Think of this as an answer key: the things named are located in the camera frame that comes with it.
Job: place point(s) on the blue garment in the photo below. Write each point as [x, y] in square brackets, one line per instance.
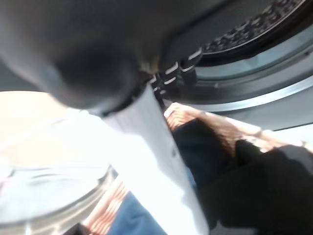
[137, 215]

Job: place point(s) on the round glass washer door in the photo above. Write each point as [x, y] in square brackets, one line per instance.
[49, 191]

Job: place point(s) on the dark grey washing machine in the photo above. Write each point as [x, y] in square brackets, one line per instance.
[244, 102]

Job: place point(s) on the right five-finger robot hand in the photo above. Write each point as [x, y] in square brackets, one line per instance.
[85, 49]

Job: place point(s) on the wicker laundry basket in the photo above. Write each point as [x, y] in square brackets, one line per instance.
[232, 127]

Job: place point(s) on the black garment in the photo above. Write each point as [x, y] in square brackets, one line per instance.
[256, 191]

